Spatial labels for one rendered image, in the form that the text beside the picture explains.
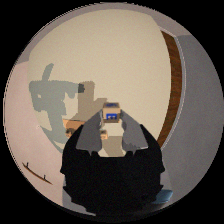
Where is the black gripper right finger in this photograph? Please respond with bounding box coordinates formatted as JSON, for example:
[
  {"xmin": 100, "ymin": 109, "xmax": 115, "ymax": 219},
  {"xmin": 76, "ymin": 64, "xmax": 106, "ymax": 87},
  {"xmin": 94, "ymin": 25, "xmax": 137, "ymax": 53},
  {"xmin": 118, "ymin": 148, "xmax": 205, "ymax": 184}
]
[{"xmin": 120, "ymin": 109, "xmax": 165, "ymax": 173}]

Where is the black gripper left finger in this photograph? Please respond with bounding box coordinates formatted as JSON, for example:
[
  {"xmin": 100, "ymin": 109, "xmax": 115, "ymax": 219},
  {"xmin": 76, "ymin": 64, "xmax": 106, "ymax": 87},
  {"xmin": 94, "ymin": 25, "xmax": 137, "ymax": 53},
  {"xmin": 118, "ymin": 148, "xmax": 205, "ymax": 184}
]
[{"xmin": 60, "ymin": 109, "xmax": 103, "ymax": 175}]

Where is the orange flat mat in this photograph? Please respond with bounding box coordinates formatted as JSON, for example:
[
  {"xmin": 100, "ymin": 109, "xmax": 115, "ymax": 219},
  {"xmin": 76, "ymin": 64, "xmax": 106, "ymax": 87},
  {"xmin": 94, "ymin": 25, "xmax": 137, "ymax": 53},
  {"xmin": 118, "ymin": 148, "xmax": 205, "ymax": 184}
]
[{"xmin": 62, "ymin": 119, "xmax": 86, "ymax": 133}]

